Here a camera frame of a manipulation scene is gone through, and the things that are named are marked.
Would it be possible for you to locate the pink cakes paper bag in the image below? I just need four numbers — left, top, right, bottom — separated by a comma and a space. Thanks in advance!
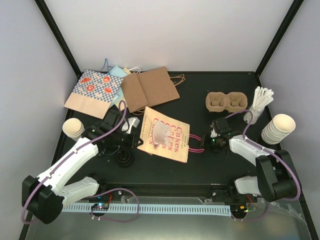
137, 107, 204, 163

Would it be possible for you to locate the pulp cup carrier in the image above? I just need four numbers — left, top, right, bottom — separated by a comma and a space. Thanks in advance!
205, 92, 248, 113

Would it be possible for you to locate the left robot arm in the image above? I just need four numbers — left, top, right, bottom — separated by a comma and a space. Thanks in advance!
21, 107, 143, 225

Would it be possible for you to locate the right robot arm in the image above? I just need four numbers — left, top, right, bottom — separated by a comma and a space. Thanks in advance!
201, 132, 301, 203

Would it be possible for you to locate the front black lid stack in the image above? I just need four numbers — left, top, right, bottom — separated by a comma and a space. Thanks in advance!
115, 148, 134, 168

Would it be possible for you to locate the left paper cup stack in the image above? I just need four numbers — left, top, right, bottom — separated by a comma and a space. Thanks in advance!
62, 118, 85, 142

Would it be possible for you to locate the paper cup stack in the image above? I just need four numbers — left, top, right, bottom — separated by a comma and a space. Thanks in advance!
261, 113, 296, 145
62, 118, 85, 142

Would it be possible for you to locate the blue checkered paper bag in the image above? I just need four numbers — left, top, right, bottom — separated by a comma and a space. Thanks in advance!
64, 69, 123, 119

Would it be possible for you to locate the right paper cup stack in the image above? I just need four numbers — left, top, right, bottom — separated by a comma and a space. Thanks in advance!
261, 113, 296, 145

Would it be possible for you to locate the brown kraft paper bag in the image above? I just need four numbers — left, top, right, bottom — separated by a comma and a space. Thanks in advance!
121, 66, 186, 115

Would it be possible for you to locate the cream paper bag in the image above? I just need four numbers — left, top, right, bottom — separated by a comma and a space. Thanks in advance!
122, 67, 142, 75

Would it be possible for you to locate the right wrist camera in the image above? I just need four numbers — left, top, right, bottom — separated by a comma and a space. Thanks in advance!
210, 117, 232, 138

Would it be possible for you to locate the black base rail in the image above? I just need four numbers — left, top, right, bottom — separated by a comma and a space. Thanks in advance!
102, 182, 233, 199

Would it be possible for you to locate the light blue cable duct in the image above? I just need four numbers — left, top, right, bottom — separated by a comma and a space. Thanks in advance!
62, 202, 231, 217

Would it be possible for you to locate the left black frame post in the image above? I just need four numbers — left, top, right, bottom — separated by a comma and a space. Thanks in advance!
35, 0, 82, 78

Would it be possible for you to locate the black frame post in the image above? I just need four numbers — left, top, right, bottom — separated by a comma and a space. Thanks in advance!
255, 0, 304, 77
35, 0, 82, 78

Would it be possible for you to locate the right black frame post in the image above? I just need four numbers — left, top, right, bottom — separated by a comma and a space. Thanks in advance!
255, 0, 304, 77

